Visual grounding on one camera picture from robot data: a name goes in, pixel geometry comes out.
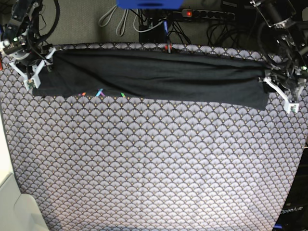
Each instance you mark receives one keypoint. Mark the black power strip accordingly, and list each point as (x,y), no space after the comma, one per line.
(206,14)

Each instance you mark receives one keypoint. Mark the fan-patterned table cloth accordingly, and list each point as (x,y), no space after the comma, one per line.
(121,163)

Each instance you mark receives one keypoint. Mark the blue vertical post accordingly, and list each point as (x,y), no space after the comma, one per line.
(165,26)

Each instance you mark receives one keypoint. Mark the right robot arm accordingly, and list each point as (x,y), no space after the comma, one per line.
(22,41)

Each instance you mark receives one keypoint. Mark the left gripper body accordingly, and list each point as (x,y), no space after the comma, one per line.
(284,81)

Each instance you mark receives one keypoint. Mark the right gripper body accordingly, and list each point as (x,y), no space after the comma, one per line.
(23,59)

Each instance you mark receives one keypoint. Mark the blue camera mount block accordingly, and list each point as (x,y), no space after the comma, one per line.
(149,4)

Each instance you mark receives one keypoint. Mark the black OpenArm box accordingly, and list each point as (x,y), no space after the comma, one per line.
(294,214)

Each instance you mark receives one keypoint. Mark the dark grey T-shirt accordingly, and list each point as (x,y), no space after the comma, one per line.
(155,75)

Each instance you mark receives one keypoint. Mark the white plastic bin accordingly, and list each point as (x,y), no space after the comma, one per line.
(18,212)

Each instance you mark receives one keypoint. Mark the red and black clamp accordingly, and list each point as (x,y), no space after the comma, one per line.
(168,48)

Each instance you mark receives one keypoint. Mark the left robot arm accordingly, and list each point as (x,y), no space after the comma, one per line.
(290,36)

